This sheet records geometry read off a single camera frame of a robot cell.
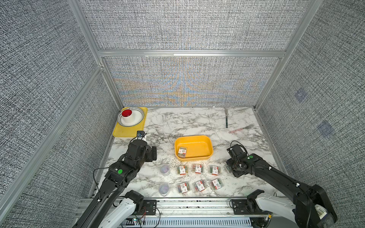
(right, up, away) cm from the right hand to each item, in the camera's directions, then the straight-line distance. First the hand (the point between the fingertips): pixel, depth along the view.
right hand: (227, 162), depth 85 cm
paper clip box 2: (-18, -4, 0) cm, 18 cm away
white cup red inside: (-70, +30, +24) cm, 80 cm away
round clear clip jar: (-37, -4, -1) cm, 38 cm away
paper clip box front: (-17, -11, -6) cm, 21 cm away
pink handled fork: (+22, +20, +22) cm, 36 cm away
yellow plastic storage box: (-16, +7, +10) cm, 20 cm away
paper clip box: (-26, -12, -7) cm, 30 cm away
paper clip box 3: (-8, -5, -2) cm, 9 cm away
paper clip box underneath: (-27, +4, +7) cm, 28 cm away
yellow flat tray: (-72, +17, +20) cm, 77 cm away
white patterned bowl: (-62, +29, +28) cm, 74 cm away
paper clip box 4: (-8, -11, -6) cm, 15 cm away
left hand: (-44, +12, -12) cm, 47 cm away
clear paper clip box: (-27, -5, -1) cm, 28 cm away
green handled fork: (+9, +30, +31) cm, 44 cm away
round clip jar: (-37, -13, -8) cm, 40 cm away
